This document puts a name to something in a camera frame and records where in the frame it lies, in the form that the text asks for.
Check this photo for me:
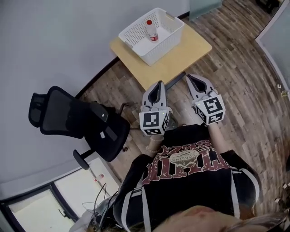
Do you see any tangle of dark cables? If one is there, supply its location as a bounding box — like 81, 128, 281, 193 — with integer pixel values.
82, 182, 118, 228

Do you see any glass partition wall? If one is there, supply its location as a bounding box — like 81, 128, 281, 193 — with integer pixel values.
255, 0, 290, 100

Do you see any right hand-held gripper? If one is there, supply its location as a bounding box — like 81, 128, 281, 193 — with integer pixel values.
185, 74, 226, 126

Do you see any red-capped clear bottle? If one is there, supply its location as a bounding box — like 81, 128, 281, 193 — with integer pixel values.
145, 19, 159, 43

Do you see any white desk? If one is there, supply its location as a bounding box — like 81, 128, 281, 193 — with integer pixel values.
54, 157, 121, 232

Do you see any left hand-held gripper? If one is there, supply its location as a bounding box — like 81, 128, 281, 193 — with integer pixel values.
139, 81, 171, 136

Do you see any person's face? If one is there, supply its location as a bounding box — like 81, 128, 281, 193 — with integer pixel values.
158, 205, 241, 232

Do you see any person's left forearm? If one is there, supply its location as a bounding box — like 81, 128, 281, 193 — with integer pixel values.
146, 135, 164, 157

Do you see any black mesh office chair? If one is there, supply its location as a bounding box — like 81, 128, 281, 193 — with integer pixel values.
28, 85, 136, 171

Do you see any light wooden table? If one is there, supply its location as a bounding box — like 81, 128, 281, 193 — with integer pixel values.
109, 22, 213, 91

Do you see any white plastic basket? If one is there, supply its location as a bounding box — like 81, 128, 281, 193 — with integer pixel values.
118, 7, 185, 67

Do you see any frosted glass panel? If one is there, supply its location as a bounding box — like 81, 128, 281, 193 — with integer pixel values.
189, 0, 224, 22

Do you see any person's right forearm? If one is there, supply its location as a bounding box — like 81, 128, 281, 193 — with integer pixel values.
208, 122, 234, 155

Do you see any black printed t-shirt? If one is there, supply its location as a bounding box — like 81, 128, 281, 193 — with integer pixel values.
112, 124, 263, 232

